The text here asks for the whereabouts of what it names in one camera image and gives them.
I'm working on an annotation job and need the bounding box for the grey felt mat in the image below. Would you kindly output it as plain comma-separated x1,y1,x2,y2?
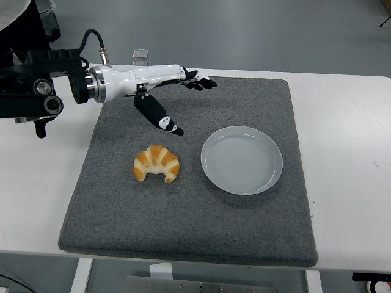
57,71,319,269

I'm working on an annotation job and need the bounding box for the black bar under table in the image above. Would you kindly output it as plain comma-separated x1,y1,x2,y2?
351,272,391,282

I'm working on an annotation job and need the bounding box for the croissant bread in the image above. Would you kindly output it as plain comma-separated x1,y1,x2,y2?
133,144,180,184

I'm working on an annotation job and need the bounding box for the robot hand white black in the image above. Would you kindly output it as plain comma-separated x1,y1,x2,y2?
104,63,218,137

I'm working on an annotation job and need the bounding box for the small clear floor box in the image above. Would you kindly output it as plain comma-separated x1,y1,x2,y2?
131,48,150,67

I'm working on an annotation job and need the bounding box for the white table leg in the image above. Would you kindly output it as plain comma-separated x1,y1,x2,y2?
70,258,94,293
305,270,323,293

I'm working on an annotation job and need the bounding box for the grey metal plate with screws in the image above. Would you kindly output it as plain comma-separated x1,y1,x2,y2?
125,275,279,293

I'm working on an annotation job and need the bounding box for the grey round plate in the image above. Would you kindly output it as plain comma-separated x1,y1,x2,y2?
200,125,284,196

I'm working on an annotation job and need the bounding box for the white tag under table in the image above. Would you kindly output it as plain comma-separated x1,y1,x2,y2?
149,262,174,280

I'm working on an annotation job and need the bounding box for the black floor cable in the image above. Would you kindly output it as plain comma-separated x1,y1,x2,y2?
0,273,31,293

